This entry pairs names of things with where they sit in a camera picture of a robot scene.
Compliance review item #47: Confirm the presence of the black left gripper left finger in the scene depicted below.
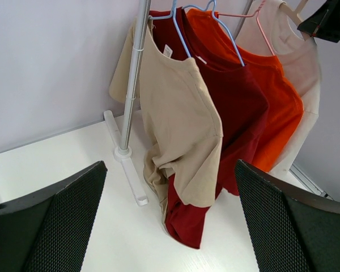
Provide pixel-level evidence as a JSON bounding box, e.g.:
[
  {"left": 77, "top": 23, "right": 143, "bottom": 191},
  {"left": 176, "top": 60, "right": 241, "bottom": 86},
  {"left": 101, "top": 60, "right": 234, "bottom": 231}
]
[{"left": 0, "top": 161, "right": 107, "bottom": 271}]

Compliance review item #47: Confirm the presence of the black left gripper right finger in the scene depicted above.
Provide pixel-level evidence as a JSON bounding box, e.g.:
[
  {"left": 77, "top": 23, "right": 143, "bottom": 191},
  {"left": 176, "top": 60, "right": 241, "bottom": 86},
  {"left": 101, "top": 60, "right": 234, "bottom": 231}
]
[{"left": 235, "top": 160, "right": 340, "bottom": 271}]

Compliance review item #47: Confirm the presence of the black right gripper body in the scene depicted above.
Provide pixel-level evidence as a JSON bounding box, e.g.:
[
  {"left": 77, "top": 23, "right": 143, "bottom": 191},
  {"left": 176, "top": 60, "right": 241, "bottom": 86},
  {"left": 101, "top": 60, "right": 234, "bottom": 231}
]
[{"left": 297, "top": 0, "right": 340, "bottom": 43}]

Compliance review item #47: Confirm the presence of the white t-shirt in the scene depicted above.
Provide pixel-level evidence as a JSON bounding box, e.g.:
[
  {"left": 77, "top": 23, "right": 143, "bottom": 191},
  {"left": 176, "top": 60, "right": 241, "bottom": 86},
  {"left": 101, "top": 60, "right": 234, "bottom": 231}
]
[{"left": 236, "top": 1, "right": 321, "bottom": 179}]

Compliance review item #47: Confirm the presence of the orange t-shirt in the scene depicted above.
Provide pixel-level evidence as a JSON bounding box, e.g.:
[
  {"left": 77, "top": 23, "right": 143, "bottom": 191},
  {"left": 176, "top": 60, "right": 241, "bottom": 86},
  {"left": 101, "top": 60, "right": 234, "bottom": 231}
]
[{"left": 186, "top": 8, "right": 304, "bottom": 172}]

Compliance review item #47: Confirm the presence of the dark red t-shirt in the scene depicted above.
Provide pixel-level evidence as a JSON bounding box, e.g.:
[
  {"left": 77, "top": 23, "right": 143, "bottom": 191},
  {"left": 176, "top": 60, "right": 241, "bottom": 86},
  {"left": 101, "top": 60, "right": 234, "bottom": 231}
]
[{"left": 150, "top": 8, "right": 269, "bottom": 249}]

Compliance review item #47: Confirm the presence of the beige t-shirt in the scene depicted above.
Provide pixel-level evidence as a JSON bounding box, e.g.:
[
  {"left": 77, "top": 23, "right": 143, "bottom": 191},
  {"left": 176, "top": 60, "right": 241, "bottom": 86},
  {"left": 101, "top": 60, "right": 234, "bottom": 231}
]
[{"left": 109, "top": 21, "right": 223, "bottom": 224}]

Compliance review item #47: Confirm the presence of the silver clothes rack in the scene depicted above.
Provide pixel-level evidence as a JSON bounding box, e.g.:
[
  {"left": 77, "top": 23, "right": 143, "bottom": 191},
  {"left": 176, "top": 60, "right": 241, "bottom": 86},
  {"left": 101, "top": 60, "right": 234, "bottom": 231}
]
[{"left": 103, "top": 0, "right": 258, "bottom": 207}]

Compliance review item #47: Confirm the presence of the pink wire hanger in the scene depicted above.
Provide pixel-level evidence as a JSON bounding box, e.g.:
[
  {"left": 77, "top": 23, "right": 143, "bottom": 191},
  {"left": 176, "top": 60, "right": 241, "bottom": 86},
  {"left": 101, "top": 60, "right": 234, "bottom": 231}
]
[{"left": 218, "top": 0, "right": 275, "bottom": 56}]

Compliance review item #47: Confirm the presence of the light blue wire hanger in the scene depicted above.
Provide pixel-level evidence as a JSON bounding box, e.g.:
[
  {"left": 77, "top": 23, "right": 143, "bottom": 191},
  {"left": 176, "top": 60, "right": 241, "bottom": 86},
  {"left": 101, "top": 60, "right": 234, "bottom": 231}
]
[
  {"left": 149, "top": 0, "right": 192, "bottom": 58},
  {"left": 182, "top": 0, "right": 245, "bottom": 67}
]

